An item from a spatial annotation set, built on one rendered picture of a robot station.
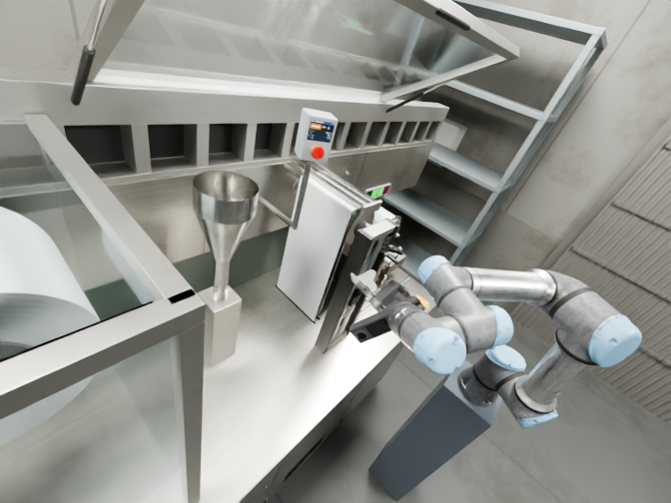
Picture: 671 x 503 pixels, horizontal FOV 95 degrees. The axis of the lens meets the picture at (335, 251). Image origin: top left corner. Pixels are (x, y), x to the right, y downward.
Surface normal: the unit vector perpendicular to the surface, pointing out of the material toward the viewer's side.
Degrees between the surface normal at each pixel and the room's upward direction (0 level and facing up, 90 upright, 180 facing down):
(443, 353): 63
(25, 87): 90
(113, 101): 90
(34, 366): 0
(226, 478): 0
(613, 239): 90
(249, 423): 0
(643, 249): 90
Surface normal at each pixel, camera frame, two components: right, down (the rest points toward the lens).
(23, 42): 0.72, 0.56
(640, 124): -0.65, 0.30
